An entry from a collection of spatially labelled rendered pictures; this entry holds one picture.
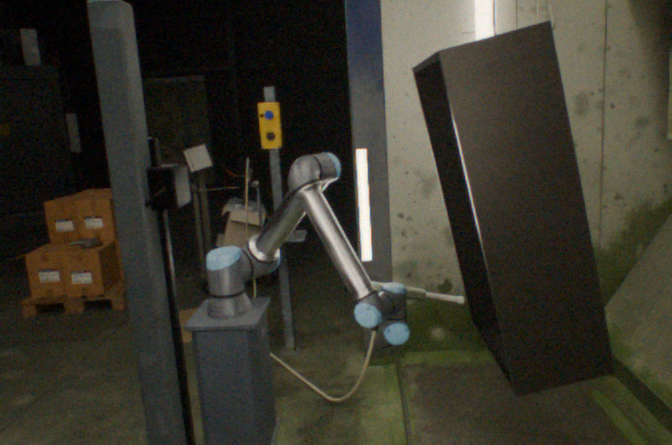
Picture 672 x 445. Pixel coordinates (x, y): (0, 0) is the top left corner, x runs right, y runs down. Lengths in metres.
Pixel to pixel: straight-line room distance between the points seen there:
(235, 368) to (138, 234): 1.44
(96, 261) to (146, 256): 3.57
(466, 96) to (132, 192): 1.08
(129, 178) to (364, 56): 2.01
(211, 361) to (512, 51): 1.65
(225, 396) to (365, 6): 1.99
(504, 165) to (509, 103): 0.19
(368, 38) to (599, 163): 1.41
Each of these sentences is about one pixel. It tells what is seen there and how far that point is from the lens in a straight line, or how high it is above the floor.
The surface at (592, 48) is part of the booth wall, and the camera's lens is 2.95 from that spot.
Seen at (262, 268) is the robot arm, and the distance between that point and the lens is 2.24.
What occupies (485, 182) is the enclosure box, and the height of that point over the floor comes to 1.22.
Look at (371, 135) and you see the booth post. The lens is 2.67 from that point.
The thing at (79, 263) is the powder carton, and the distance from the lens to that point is 4.46.
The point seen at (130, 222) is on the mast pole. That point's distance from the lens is 0.83.
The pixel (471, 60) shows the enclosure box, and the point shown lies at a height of 1.60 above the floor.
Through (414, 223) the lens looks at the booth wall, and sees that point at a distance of 2.75.
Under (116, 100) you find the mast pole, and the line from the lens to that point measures 0.82.
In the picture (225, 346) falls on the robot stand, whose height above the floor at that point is 0.54.
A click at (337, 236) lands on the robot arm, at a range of 1.73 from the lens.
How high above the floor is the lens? 1.45
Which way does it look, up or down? 10 degrees down
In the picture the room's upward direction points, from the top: 3 degrees counter-clockwise
